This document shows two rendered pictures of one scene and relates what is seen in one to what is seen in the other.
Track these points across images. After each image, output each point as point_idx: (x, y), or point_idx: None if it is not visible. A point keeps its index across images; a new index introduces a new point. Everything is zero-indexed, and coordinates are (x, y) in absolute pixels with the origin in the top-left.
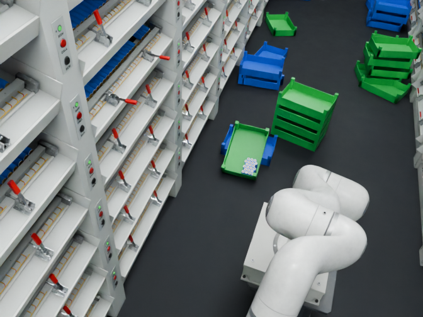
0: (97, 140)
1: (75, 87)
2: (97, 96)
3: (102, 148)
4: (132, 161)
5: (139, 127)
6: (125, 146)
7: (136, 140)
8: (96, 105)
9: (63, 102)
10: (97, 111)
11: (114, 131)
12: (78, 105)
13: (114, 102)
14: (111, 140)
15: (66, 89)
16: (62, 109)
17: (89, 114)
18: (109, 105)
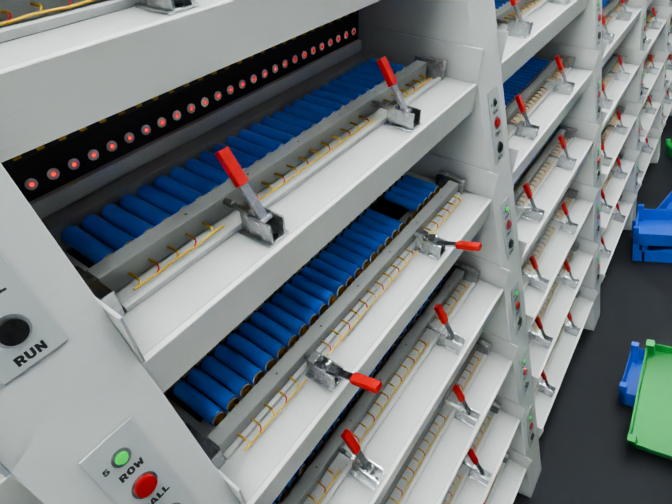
0: (276, 497)
1: (104, 403)
2: (281, 369)
3: (327, 471)
4: (419, 467)
5: (422, 407)
6: (381, 471)
7: (418, 437)
8: (279, 394)
9: (36, 477)
10: (277, 413)
11: (348, 437)
12: (134, 455)
13: (326, 380)
14: (347, 452)
15: (43, 428)
16: (39, 499)
17: (206, 459)
18: (316, 390)
